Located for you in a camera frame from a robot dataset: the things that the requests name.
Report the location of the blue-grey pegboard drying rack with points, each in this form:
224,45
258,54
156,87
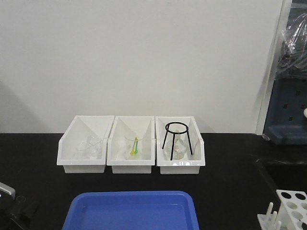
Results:
285,123

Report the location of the blue plastic tray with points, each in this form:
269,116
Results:
134,210

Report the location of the white test tube rack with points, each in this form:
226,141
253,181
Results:
292,213

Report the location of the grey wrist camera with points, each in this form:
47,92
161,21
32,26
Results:
8,190

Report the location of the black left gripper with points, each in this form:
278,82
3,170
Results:
11,210

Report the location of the middle white storage bin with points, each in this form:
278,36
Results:
125,126

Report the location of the left white storage bin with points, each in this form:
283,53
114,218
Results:
80,128

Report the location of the clear plastic bag of pegs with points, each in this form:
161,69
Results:
293,58

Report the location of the black lab sink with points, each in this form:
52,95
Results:
285,175

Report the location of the white lab faucet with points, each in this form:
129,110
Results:
305,112

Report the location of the beaker with coloured droppers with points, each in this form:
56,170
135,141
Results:
133,148

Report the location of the white storage bin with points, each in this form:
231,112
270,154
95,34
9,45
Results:
80,128
125,126
190,164

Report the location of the right white storage bin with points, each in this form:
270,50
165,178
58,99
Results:
190,164

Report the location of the clear beakers in left bin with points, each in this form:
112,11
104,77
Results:
90,149

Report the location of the clear glass test tube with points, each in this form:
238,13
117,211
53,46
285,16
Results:
20,199

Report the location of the black wire tripod stand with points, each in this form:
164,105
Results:
185,131

